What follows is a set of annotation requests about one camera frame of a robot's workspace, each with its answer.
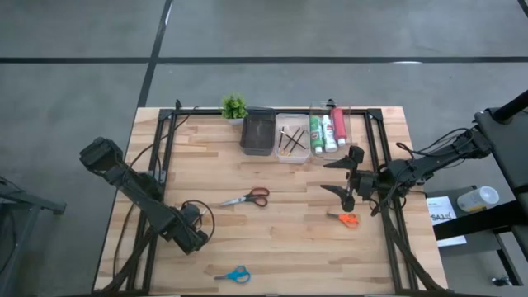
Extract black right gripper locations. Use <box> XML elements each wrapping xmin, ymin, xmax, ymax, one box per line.
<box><xmin>320</xmin><ymin>144</ymin><xmax>383</xmax><ymax>213</ymax></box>

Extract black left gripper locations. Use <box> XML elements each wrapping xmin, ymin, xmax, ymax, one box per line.
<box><xmin>160</xmin><ymin>202</ymin><xmax>210</xmax><ymax>256</ymax></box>

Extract white paint bottle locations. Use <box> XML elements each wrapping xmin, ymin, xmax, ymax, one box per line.
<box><xmin>321</xmin><ymin>114</ymin><xmax>338</xmax><ymax>153</ymax></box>

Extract green paint bottle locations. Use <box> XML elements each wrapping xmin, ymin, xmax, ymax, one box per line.
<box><xmin>309</xmin><ymin>115</ymin><xmax>325</xmax><ymax>155</ymax></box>

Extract pink paint bottle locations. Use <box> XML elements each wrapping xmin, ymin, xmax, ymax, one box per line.
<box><xmin>331</xmin><ymin>106</ymin><xmax>348</xmax><ymax>148</ymax></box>

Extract blue-handled scissors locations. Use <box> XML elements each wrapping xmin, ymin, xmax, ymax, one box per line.
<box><xmin>213</xmin><ymin>265</ymin><xmax>252</xmax><ymax>285</ymax></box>

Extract thick black paintbrush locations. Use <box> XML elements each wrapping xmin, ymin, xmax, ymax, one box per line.
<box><xmin>287</xmin><ymin>129</ymin><xmax>307</xmax><ymax>156</ymax></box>

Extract orange-tipped black paintbrush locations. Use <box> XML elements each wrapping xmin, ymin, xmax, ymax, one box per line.
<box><xmin>281</xmin><ymin>126</ymin><xmax>302</xmax><ymax>157</ymax></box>

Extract red and black scissors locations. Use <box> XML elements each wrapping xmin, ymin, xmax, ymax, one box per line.
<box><xmin>218</xmin><ymin>187</ymin><xmax>271</xmax><ymax>208</ymax></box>

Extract tall clear plastic bin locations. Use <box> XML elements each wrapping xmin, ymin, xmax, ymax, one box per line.
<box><xmin>309</xmin><ymin>100</ymin><xmax>352</xmax><ymax>157</ymax></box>

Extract small clear plastic bin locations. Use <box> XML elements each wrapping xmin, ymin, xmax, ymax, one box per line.
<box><xmin>274</xmin><ymin>113</ymin><xmax>312</xmax><ymax>165</ymax></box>

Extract grey plastic bin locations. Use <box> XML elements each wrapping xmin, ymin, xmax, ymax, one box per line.
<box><xmin>239</xmin><ymin>107</ymin><xmax>276</xmax><ymax>157</ymax></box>

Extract white paper sheet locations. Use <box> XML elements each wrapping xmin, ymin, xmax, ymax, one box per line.
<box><xmin>427</xmin><ymin>196</ymin><xmax>468</xmax><ymax>248</ymax></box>

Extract small potted green plant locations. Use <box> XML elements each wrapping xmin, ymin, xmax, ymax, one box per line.
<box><xmin>220</xmin><ymin>93</ymin><xmax>249</xmax><ymax>126</ymax></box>

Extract black metal cart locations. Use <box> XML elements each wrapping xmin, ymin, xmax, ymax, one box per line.
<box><xmin>424</xmin><ymin>88</ymin><xmax>528</xmax><ymax>285</ymax></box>

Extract black metal stand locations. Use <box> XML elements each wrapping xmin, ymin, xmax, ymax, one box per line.
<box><xmin>0</xmin><ymin>175</ymin><xmax>68</xmax><ymax>297</ymax></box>

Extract orange-handled scissors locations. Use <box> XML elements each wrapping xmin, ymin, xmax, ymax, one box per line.
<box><xmin>326</xmin><ymin>211</ymin><xmax>361</xmax><ymax>229</ymax></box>

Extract black aluminium table frame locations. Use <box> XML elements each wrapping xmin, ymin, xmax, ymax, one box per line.
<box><xmin>92</xmin><ymin>98</ymin><xmax>450</xmax><ymax>296</ymax></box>

